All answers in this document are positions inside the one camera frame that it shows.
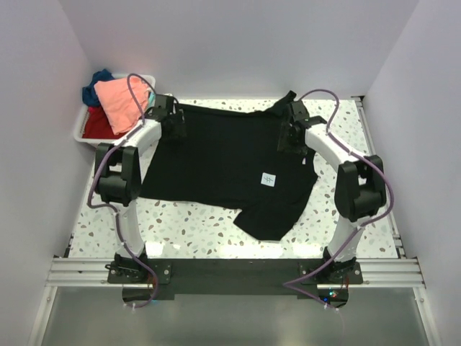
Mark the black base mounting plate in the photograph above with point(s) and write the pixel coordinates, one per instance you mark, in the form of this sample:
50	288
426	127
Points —
169	292

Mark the blue t shirt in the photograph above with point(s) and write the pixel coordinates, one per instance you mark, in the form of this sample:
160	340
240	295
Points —
88	93

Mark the aluminium right side rail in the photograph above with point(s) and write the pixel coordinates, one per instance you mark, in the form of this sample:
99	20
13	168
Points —
398	242

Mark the red t shirt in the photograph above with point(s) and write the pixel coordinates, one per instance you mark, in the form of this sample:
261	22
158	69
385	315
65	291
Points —
97	125

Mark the salmon pink t shirt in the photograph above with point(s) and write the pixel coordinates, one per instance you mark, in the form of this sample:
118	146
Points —
118	104

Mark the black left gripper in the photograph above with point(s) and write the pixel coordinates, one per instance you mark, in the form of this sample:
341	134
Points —
179	129

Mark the black t shirt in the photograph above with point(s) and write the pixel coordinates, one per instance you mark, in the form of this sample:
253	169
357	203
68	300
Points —
230	159

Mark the white plastic laundry basket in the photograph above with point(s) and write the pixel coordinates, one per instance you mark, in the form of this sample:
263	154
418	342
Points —
139	87

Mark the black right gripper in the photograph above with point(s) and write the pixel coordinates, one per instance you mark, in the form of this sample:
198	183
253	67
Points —
283	145

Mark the teal t shirt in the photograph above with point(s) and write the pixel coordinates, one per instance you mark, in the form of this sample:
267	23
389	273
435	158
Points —
151	99

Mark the aluminium front rail frame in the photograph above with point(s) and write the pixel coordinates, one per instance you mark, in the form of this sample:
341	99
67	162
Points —
368	273

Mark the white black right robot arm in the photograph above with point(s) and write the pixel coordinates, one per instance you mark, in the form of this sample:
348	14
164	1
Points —
360	188

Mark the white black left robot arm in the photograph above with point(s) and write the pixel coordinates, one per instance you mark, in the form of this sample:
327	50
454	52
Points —
117	178

